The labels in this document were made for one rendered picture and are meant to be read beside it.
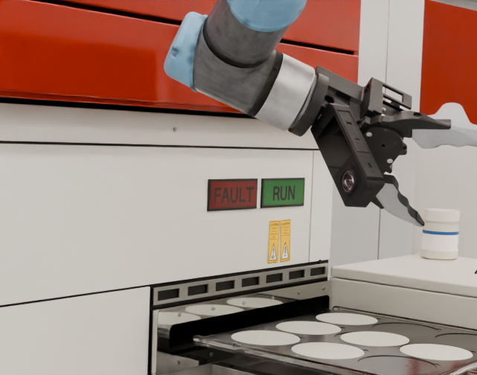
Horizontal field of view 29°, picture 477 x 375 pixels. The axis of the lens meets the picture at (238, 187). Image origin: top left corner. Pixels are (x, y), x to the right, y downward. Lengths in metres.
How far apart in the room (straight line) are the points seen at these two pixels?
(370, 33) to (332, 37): 3.06
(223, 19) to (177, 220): 0.50
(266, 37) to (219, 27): 0.05
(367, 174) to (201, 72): 0.20
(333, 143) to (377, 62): 3.70
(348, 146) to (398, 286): 0.68
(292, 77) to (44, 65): 0.30
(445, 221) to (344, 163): 0.90
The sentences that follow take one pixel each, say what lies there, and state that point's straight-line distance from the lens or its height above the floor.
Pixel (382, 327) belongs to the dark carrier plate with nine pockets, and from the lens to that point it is 1.49.
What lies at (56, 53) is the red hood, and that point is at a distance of 1.13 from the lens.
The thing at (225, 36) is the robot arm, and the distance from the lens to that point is 0.93.
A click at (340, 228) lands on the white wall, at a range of 4.44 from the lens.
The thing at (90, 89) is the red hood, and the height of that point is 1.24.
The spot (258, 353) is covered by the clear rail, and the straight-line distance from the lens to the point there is 1.28.
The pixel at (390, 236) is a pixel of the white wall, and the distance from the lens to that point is 4.85.
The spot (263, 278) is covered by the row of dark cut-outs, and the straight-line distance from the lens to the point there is 1.52.
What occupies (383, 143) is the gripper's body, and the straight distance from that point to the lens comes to 1.01.
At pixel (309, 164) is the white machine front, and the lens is 1.60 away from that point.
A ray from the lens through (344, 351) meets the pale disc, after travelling 1.31.
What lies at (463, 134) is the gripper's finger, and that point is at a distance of 1.00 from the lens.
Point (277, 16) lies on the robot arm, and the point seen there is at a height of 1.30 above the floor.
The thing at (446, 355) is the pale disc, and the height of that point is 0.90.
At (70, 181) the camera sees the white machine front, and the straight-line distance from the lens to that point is 1.21.
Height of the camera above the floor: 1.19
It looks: 3 degrees down
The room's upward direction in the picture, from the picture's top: 2 degrees clockwise
